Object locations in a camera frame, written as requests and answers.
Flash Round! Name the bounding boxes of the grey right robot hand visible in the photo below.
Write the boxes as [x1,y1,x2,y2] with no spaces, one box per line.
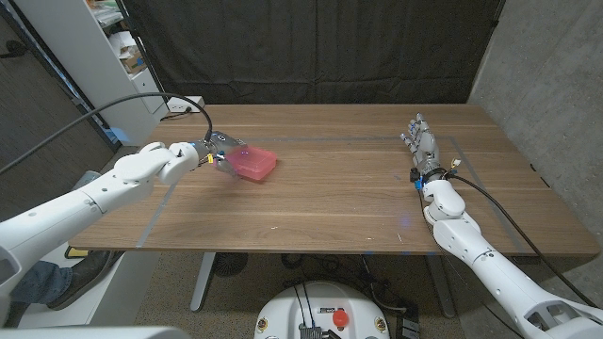
[399,112,447,178]

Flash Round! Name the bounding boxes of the person's leg in jeans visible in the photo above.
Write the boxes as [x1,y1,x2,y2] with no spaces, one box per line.
[8,261,62,305]

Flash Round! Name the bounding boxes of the rolled printed poster tube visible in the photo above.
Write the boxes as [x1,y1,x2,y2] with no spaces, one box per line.
[70,169,106,192]

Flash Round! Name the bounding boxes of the black power adapter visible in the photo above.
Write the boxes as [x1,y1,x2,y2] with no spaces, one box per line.
[394,315,421,339]

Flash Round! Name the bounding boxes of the black floor cable tangle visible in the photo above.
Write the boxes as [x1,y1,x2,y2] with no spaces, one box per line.
[281,252,418,315]

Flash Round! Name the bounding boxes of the grey tape outline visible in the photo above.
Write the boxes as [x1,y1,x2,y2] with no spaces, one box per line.
[136,136,527,250]

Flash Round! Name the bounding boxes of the white shelf cabinet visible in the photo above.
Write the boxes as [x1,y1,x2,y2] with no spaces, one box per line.
[13,0,170,147]

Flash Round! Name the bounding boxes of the small cardboard box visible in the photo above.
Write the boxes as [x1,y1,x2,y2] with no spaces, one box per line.
[120,50,148,75]

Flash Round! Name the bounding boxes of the black curtain backdrop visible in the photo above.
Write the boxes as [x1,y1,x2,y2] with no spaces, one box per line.
[115,0,505,105]

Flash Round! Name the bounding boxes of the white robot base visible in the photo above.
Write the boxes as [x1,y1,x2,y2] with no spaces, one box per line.
[253,281,391,339]

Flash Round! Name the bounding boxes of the black door handle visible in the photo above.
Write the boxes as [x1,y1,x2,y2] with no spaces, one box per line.
[0,40,28,60]

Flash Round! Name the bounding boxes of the grey table leg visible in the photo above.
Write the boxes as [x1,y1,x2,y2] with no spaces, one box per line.
[425,255,457,319]
[189,252,218,313]

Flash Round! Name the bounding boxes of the green and white shelf clutter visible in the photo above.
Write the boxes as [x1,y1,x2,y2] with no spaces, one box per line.
[87,0,124,27]

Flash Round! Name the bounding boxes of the white power strip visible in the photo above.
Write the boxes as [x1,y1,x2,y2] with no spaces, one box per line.
[166,95,206,114]

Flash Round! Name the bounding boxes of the pink plastic pencil case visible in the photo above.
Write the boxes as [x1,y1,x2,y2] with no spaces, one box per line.
[214,144,278,183]

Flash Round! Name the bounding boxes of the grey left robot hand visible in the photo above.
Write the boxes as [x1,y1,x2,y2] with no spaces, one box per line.
[200,131,249,179]

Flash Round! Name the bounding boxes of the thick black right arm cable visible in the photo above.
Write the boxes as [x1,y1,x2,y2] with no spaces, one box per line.
[449,171,603,310]

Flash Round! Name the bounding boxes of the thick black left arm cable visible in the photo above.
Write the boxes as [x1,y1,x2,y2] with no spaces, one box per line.
[0,91,214,175]

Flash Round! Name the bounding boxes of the white crumpled packaging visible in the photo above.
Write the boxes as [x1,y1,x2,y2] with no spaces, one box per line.
[106,30,139,57]

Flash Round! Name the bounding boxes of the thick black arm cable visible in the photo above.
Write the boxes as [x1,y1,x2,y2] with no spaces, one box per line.
[449,171,603,310]
[0,91,214,175]

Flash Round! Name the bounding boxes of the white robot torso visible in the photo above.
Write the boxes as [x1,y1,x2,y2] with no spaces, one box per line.
[0,326,192,339]

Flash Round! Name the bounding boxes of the dark shoe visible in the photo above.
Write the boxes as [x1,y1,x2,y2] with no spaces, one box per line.
[46,250,124,311]

